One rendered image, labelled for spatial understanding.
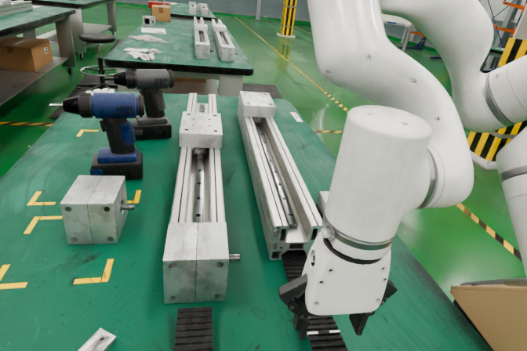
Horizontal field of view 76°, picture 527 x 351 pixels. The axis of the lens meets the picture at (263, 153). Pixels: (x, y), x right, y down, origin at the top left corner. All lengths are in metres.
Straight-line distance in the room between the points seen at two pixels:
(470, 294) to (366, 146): 0.45
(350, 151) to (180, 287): 0.37
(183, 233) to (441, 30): 0.58
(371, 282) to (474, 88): 0.48
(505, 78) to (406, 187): 0.48
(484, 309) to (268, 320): 0.36
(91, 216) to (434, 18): 0.71
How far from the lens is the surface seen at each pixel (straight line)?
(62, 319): 0.64
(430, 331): 0.69
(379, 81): 0.43
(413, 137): 0.34
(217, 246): 0.57
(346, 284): 0.45
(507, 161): 0.77
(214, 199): 0.69
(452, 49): 0.74
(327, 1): 0.45
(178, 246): 0.57
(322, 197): 0.80
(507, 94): 0.80
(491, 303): 0.70
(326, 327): 0.58
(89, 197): 0.71
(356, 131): 0.34
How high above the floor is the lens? 1.26
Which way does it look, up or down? 26 degrees down
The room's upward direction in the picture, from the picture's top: 7 degrees clockwise
